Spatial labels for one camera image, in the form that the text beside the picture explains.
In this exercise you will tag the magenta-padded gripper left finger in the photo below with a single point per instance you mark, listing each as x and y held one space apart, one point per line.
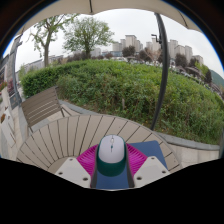
71 171

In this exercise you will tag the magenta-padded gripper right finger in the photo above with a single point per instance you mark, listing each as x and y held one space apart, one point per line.
151 170

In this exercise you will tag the white and teal computer mouse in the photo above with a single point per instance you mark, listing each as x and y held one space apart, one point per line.
111 153

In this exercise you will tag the blue mouse pad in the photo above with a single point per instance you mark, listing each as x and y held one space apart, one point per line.
153 149

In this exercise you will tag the slatted wooden chair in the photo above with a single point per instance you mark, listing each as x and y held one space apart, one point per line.
40 105

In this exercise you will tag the green hedge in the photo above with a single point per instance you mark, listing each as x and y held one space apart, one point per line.
116 90

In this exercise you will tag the black curved parasol pole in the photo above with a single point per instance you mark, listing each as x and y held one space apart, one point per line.
163 73

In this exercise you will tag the thin sparse tree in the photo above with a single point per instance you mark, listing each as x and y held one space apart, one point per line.
46 50

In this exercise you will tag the group of apartment buildings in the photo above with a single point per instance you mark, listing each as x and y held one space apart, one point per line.
130 40

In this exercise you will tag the round leafy tree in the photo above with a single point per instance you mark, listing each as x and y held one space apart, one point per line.
87 35

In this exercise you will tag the beige parasol canopy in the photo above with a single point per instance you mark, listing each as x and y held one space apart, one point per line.
133 5

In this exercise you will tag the dark tall post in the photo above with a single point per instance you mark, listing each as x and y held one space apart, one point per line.
14 66

